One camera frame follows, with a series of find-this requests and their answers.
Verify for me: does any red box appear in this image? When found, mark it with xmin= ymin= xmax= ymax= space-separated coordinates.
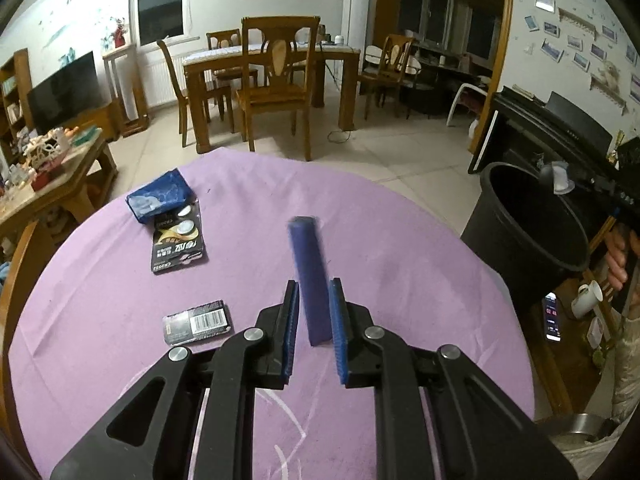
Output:
xmin=30 ymin=162 xmax=66 ymax=191

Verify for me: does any white curved chair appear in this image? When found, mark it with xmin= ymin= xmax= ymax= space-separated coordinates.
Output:
xmin=446 ymin=80 xmax=490 ymax=128

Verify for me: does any white carved ornament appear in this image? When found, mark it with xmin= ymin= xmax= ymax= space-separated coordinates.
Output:
xmin=22 ymin=127 xmax=71 ymax=168

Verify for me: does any blue crumpled packet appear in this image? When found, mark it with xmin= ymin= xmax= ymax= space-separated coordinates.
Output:
xmin=126 ymin=169 xmax=196 ymax=225

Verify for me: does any black coin battery card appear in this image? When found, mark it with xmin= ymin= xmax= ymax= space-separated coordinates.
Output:
xmin=150 ymin=199 xmax=208 ymax=275

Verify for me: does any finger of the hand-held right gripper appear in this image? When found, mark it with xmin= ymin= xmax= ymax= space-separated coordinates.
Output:
xmin=539 ymin=162 xmax=601 ymax=193

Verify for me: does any wooden side table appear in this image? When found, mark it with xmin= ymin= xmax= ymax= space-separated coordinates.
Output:
xmin=520 ymin=270 xmax=626 ymax=421

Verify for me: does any black television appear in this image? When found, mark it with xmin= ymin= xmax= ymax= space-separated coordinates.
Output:
xmin=26 ymin=51 xmax=100 ymax=132

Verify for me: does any wooden dining table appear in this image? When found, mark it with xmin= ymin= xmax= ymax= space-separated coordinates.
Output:
xmin=182 ymin=42 xmax=362 ymax=155

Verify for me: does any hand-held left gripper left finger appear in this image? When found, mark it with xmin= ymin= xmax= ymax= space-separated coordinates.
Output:
xmin=50 ymin=280 xmax=301 ymax=480

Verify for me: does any small white plastic bottle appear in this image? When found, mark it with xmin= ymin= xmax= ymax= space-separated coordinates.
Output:
xmin=552 ymin=162 xmax=577 ymax=196

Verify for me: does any white framed window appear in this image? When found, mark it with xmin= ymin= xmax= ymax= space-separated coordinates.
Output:
xmin=129 ymin=0 xmax=193 ymax=51

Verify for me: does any white cup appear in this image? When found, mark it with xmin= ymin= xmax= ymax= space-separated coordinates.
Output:
xmin=571 ymin=280 xmax=604 ymax=320

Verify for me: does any black barcode card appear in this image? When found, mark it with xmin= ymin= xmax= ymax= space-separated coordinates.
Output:
xmin=162 ymin=299 xmax=233 ymax=346

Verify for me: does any dark blue bar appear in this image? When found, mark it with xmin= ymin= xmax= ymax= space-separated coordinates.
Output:
xmin=287 ymin=215 xmax=333 ymax=347

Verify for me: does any person's right hand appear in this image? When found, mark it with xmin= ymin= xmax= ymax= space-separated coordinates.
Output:
xmin=604 ymin=225 xmax=631 ymax=291

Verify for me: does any smartphone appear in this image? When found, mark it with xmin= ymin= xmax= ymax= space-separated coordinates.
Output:
xmin=542 ymin=291 xmax=565 ymax=343

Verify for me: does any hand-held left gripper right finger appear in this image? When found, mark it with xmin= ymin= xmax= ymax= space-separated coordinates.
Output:
xmin=327 ymin=276 xmax=581 ymax=480

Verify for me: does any row of wall photos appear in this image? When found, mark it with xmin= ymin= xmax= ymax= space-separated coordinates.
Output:
xmin=522 ymin=0 xmax=640 ymax=106

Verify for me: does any black piano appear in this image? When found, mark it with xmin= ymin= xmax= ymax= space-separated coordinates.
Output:
xmin=467 ymin=85 xmax=615 ymax=201

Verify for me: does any wooden coffee table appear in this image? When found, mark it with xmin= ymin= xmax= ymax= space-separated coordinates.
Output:
xmin=0 ymin=127 xmax=120 ymax=241

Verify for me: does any steel basin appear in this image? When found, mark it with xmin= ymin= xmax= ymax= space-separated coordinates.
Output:
xmin=535 ymin=412 xmax=616 ymax=441

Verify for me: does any white standing air conditioner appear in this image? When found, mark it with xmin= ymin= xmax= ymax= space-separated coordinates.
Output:
xmin=341 ymin=0 xmax=372 ymax=53

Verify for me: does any wooden plant stand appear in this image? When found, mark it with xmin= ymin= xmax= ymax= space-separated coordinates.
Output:
xmin=102 ymin=42 xmax=150 ymax=137

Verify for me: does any wooden dining chair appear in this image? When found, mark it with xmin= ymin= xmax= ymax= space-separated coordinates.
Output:
xmin=156 ymin=39 xmax=236 ymax=147
xmin=235 ymin=16 xmax=321 ymax=162
xmin=206 ymin=28 xmax=261 ymax=91
xmin=359 ymin=34 xmax=417 ymax=121

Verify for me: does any wooden bookshelf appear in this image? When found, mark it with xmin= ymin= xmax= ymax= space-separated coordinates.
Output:
xmin=0 ymin=48 xmax=36 ymax=146

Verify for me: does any wooden door frame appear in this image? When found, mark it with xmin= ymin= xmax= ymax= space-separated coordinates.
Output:
xmin=375 ymin=0 xmax=516 ymax=156

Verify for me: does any black desk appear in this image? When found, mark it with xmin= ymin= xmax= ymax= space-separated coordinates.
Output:
xmin=400 ymin=45 xmax=481 ymax=116

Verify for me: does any black trash bin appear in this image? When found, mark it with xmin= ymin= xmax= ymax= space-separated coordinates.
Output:
xmin=460 ymin=161 xmax=593 ymax=316

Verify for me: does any person's right forearm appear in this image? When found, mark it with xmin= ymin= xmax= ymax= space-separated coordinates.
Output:
xmin=610 ymin=310 xmax=640 ymax=441

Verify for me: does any white radiator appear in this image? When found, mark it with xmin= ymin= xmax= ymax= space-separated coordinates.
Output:
xmin=145 ymin=50 xmax=211 ymax=108

